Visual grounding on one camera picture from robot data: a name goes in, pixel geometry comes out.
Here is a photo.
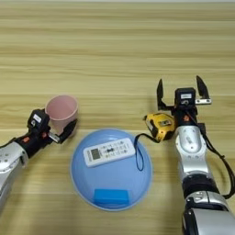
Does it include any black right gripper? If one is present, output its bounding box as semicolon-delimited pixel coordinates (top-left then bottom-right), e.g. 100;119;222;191
156;74;213;128

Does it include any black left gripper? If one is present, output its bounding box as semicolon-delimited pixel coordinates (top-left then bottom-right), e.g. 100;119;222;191
14;117;78;159

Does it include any pink plastic cup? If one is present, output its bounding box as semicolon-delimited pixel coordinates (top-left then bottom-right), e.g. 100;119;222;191
44;94;80;136

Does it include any yellow black tape measure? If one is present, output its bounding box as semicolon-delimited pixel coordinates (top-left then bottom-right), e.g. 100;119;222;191
133;112;177;173

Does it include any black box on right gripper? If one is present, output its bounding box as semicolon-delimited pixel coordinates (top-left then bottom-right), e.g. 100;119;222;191
173;87;197;108

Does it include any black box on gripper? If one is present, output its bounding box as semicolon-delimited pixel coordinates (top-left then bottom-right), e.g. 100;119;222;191
173;87;197;108
27;108;51;132

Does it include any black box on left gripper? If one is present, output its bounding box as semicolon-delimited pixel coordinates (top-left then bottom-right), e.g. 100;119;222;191
27;108;51;132

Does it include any white remote control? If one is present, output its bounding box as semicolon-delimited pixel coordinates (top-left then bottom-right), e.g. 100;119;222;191
83;137;137;169

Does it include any blue round plate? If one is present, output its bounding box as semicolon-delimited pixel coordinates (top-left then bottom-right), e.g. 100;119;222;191
70;128;154;212

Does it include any blue rectangular block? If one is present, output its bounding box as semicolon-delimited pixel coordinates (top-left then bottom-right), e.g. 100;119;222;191
93;188;130;207

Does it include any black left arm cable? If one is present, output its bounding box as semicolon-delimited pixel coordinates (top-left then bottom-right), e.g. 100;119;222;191
0;137;17;151

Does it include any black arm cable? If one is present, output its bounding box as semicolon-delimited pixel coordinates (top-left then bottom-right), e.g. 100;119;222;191
185;110;235;200
0;137;17;151

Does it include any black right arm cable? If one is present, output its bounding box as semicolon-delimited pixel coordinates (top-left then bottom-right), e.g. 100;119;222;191
185;110;235;200

